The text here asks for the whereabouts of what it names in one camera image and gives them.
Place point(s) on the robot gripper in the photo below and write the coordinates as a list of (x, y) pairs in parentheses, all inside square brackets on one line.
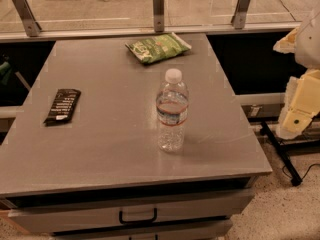
[(309, 42)]

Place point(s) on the clear plastic water bottle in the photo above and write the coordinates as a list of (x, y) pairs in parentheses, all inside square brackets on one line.
[(172, 103)]

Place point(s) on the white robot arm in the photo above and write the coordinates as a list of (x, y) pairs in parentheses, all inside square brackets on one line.
[(304, 42)]

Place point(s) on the black metal stand leg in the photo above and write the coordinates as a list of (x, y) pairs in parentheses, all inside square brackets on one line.
[(296, 180)]

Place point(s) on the green snack bag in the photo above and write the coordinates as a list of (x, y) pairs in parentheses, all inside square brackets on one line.
[(158, 48)]

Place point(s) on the grey drawer cabinet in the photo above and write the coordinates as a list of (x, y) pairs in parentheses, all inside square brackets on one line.
[(70, 180)]

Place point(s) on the black snack bar wrapper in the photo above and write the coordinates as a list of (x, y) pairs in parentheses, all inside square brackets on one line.
[(63, 106)]

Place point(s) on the right metal railing bracket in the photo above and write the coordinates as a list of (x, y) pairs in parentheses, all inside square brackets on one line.
[(239, 18)]

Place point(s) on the metal railing bracket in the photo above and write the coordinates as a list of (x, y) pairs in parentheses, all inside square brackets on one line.
[(31, 26), (239, 18), (158, 15)]

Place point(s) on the middle metal railing bracket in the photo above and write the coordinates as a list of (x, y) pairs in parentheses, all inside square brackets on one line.
[(158, 15)]

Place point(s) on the black upper drawer handle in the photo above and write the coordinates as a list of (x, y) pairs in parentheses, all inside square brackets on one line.
[(138, 217)]

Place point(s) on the left metal railing bracket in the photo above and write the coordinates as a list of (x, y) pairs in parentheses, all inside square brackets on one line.
[(31, 26)]

